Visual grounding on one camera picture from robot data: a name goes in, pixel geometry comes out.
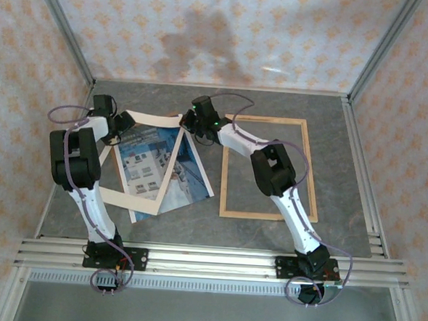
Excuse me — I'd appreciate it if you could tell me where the aluminium corner post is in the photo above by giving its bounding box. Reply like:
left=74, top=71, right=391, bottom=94
left=347, top=0, right=425, bottom=107
left=25, top=0, right=102, bottom=88

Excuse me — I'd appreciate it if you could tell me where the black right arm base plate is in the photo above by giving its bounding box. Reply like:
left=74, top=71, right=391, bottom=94
left=273, top=255, right=342, bottom=285

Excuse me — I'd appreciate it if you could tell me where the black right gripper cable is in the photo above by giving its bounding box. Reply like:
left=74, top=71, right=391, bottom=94
left=194, top=131, right=216, bottom=147

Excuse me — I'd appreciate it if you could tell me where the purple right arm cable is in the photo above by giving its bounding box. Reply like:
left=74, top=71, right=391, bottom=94
left=190, top=91, right=364, bottom=311

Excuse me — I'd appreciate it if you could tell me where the black electronics box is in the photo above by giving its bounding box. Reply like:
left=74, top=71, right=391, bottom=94
left=297, top=284, right=326, bottom=307

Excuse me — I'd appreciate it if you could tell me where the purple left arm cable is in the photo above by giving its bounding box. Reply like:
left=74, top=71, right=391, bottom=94
left=37, top=103, right=146, bottom=298

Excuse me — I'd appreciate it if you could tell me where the white mat board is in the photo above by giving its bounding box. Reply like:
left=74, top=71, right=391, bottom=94
left=93, top=107, right=189, bottom=216

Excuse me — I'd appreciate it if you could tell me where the light wooden picture frame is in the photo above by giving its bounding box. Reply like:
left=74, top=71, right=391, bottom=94
left=218, top=113, right=326, bottom=224

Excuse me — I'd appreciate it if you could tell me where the aluminium back rail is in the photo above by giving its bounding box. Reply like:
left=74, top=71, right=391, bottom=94
left=93, top=75, right=350, bottom=98

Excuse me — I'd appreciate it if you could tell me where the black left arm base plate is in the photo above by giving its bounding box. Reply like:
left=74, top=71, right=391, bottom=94
left=82, top=244, right=149, bottom=273

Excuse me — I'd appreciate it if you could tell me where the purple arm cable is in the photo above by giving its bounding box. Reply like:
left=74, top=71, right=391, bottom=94
left=190, top=91, right=364, bottom=311
left=37, top=103, right=146, bottom=298

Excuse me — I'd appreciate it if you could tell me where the aluminium side rail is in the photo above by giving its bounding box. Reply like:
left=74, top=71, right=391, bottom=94
left=332, top=97, right=400, bottom=260
left=33, top=80, right=96, bottom=241

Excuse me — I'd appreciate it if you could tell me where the blue building photo print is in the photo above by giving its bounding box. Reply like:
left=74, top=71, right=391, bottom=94
left=108, top=122, right=219, bottom=229

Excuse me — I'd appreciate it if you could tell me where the slotted grey cable duct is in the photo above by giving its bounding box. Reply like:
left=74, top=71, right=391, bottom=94
left=28, top=269, right=398, bottom=306

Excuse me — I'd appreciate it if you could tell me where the wide aluminium base rail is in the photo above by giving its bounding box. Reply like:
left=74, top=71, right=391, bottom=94
left=13, top=235, right=412, bottom=290

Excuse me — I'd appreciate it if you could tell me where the grey metal panel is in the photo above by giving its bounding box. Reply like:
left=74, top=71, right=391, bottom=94
left=11, top=279, right=406, bottom=321

